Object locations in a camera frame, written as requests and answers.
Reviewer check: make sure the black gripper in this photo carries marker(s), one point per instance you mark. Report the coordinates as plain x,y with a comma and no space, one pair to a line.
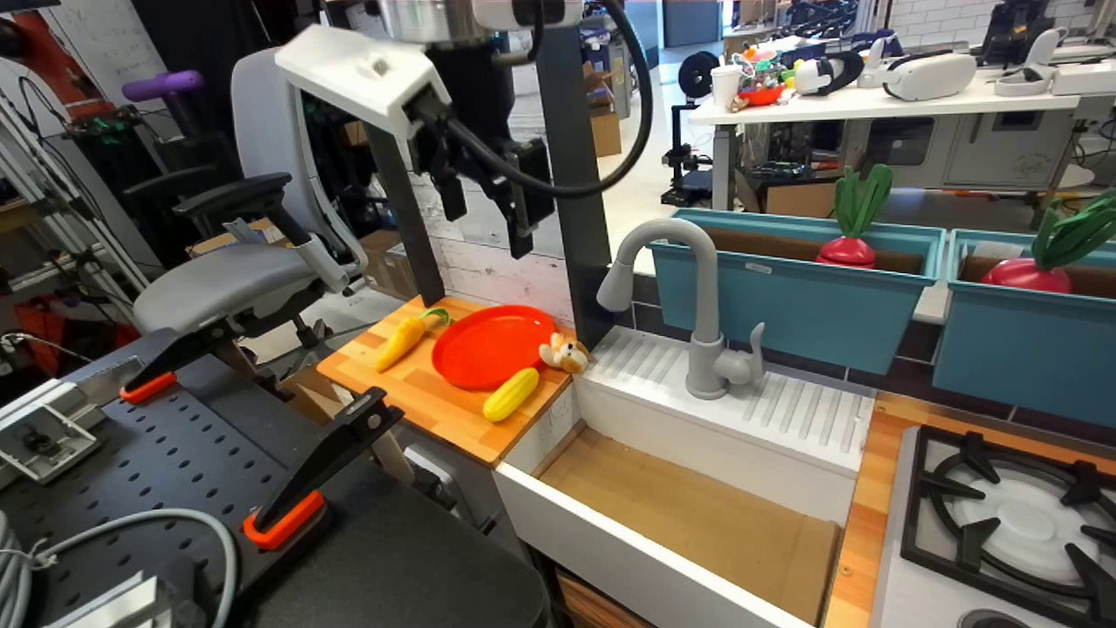
512,165

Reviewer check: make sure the brown doll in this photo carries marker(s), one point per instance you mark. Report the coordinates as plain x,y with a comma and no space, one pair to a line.
562,351

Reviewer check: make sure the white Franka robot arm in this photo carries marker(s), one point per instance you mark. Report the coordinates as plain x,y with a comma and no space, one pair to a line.
526,10

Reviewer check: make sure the orange plate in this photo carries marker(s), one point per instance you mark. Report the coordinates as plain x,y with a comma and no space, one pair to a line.
490,347

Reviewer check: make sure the black perforated table plate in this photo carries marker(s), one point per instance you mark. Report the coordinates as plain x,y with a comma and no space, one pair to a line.
152,467

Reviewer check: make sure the cardboard box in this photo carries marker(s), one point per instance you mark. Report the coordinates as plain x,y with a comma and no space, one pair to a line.
606,131

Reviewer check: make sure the yellow corn toy green leaves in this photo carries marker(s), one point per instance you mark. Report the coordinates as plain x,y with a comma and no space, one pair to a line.
402,339

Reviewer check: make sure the plain yellow toy vegetable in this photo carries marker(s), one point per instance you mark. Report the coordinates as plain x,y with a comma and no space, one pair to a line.
512,397

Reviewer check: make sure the wooden cutting board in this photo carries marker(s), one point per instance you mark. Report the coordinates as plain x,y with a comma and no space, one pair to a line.
430,406

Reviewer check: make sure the grey toy faucet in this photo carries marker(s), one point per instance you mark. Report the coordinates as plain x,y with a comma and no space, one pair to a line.
702,317

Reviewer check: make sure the grey office chair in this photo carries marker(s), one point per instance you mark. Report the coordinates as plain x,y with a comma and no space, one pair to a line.
233,279

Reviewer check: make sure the white cup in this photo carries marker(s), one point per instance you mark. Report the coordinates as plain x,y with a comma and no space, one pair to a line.
728,85

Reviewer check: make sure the large black orange clamp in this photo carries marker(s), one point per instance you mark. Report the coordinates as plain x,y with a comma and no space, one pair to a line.
325,460

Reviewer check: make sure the colourful toy pile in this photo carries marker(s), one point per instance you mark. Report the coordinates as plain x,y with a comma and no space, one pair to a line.
762,85

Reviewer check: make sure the wide teal planter box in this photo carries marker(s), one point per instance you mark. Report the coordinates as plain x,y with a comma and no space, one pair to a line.
802,310

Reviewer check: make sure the white toy sink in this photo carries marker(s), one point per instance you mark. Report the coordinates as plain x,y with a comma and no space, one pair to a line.
699,467

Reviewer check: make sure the small black orange clamp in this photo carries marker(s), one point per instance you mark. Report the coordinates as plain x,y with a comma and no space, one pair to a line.
176,361

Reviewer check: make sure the small red radish toy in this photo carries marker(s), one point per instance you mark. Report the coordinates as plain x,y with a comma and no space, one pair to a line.
855,227

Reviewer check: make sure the white background table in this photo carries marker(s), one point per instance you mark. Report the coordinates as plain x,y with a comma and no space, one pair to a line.
884,107

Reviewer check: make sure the white VR headset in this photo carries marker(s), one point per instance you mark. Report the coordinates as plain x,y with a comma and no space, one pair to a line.
929,75

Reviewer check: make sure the black stove grate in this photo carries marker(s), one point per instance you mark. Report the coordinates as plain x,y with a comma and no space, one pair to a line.
929,512

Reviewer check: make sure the large red radish toy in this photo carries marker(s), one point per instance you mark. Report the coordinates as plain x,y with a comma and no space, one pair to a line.
1048,257

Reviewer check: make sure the white stove top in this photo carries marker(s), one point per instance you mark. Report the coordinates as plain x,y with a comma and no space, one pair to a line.
917,595

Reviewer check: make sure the black vertical post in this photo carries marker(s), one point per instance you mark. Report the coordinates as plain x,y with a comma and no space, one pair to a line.
580,257

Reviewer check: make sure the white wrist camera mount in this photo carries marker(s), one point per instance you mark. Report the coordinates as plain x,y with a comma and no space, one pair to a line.
362,75

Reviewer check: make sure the aluminium frame rails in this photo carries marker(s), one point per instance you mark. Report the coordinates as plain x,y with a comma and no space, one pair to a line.
58,186

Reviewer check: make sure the silver metal bracket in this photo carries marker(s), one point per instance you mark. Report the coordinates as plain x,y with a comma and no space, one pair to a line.
40,442

